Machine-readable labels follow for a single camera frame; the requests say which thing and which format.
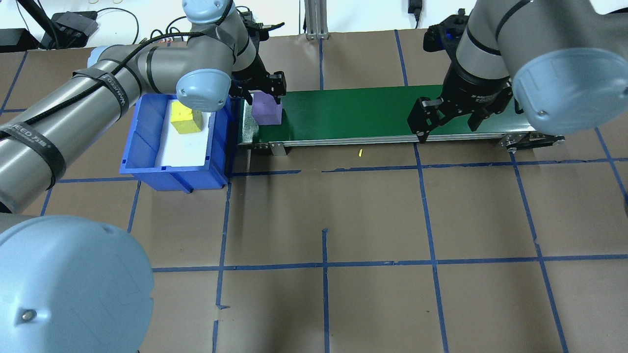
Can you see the blue plastic storage bin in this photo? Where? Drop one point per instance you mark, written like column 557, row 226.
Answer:
column 147, row 147

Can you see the purple foam block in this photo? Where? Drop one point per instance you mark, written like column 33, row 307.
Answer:
column 267, row 113

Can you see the yellow foam block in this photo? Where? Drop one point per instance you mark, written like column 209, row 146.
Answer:
column 186, row 120

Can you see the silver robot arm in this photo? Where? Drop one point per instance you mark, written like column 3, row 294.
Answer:
column 157, row 63
column 549, row 29

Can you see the black adapter box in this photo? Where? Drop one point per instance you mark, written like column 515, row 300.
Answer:
column 73, row 24

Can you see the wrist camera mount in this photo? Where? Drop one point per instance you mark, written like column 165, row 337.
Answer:
column 255, row 24
column 441, row 39

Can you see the black power plug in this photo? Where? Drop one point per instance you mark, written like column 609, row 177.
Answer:
column 416, row 7

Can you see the aluminium frame post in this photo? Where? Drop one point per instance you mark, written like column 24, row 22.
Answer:
column 316, row 19

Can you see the black stand pole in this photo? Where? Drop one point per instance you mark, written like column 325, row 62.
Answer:
column 39, row 19

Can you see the white foam pad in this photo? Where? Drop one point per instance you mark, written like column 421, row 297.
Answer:
column 186, row 149

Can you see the green conveyor belt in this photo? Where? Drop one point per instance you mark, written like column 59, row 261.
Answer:
column 353, row 113

